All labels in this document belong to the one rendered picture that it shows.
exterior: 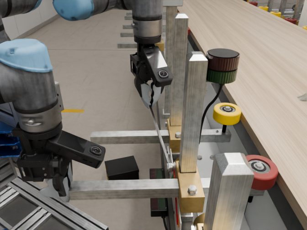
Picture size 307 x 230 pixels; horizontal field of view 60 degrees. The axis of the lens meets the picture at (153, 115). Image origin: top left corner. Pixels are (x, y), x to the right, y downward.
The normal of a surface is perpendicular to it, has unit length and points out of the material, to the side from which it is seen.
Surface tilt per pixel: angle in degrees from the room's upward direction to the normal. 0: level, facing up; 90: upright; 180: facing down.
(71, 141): 28
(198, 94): 90
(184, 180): 0
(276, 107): 0
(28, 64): 88
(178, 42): 90
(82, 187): 0
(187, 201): 90
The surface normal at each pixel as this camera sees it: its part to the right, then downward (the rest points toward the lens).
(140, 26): -0.44, 0.47
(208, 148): 0.00, -0.85
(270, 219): -1.00, 0.02
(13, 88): 0.44, 0.53
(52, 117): 0.87, 0.26
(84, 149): 0.48, -0.74
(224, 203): 0.04, 0.52
